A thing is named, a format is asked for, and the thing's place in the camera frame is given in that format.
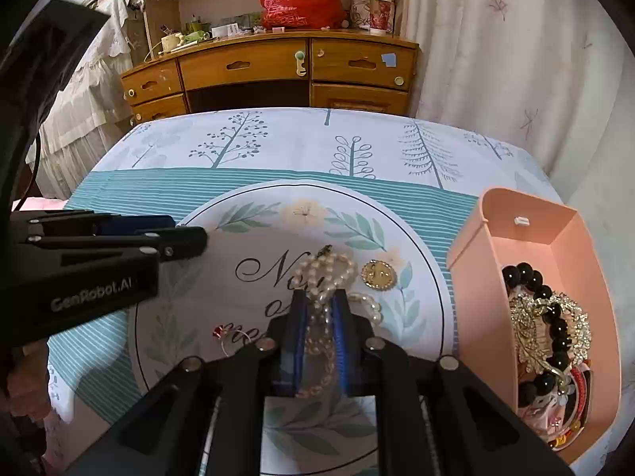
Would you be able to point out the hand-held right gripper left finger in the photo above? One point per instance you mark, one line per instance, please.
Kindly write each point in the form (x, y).
(296, 342)

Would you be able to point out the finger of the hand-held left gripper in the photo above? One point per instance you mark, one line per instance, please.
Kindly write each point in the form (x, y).
(183, 244)
(134, 223)

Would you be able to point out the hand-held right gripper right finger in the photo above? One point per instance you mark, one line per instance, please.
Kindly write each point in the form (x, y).
(343, 342)

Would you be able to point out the gold crystal leaf brooch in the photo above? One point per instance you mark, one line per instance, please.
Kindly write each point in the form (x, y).
(536, 317)

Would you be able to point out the pink plastic box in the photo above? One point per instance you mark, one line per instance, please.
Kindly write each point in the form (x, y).
(545, 228)

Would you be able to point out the round gold pendant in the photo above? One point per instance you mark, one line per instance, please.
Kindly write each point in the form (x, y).
(379, 275)

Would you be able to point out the tree print tablecloth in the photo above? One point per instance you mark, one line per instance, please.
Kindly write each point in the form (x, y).
(258, 148)

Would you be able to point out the lace covered cabinet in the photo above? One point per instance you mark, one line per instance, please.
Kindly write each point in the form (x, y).
(84, 109)

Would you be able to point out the wooden desk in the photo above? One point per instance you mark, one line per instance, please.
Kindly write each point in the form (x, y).
(258, 67)

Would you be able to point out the patterned paper cup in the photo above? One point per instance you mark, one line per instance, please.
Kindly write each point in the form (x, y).
(381, 15)

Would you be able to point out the white leaf print curtain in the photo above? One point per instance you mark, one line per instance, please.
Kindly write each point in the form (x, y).
(521, 84)

